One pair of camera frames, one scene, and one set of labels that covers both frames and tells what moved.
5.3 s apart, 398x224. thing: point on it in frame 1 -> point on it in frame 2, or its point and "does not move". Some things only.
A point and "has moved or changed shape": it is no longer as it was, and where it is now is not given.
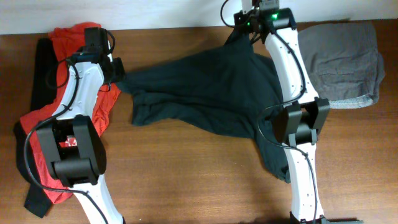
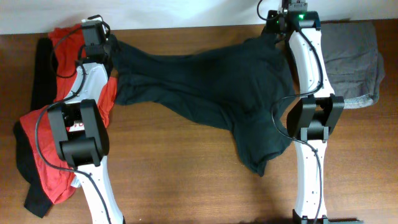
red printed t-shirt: x=66 y=40 does not move
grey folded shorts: x=342 y=63 does not move
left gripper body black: x=117 y=71 -> x=111 y=44
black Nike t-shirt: x=227 y=93 has moved or changed shape
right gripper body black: x=247 y=22 -> x=274 y=22
